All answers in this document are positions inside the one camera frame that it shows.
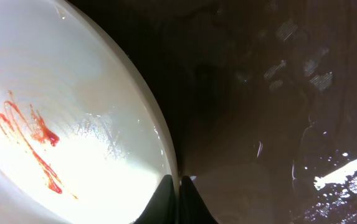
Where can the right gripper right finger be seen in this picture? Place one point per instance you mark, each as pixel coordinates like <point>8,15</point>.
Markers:
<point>192,209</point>

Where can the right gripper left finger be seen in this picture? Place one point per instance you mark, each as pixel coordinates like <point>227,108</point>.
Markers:
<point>161,209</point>

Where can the white plate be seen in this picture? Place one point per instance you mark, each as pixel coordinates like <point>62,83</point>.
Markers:
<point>82,138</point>

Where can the brown plastic serving tray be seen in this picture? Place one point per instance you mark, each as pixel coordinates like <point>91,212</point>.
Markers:
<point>260,98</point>

